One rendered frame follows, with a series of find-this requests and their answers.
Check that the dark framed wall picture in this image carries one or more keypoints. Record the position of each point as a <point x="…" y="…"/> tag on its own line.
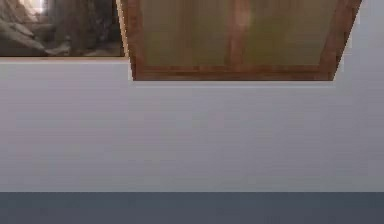
<point x="56" y="30"/>

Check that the brown wooden framed window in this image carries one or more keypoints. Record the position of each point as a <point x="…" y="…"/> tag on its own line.
<point x="236" y="40"/>

